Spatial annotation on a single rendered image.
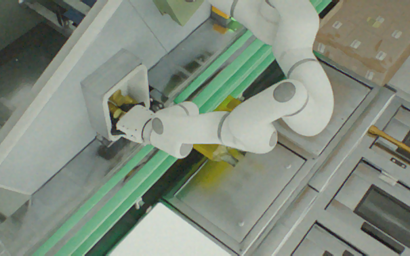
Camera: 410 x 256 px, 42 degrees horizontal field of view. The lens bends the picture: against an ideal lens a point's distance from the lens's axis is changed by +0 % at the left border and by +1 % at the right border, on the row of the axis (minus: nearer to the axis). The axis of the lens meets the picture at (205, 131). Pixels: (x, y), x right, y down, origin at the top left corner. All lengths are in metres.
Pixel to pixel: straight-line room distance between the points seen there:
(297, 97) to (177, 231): 0.75
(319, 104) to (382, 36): 4.54
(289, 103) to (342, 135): 0.90
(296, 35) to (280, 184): 0.71
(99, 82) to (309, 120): 0.60
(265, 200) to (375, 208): 0.39
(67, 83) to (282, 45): 0.58
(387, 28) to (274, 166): 4.13
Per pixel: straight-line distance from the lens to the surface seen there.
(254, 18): 1.44
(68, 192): 1.65
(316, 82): 1.28
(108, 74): 1.53
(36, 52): 2.32
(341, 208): 1.92
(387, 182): 2.02
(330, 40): 5.60
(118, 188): 1.66
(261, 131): 1.22
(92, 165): 1.69
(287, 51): 1.33
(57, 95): 1.49
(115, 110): 1.62
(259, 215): 1.80
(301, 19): 1.30
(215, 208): 1.80
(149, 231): 1.76
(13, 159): 1.52
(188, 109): 1.43
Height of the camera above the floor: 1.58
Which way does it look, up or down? 19 degrees down
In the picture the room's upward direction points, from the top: 123 degrees clockwise
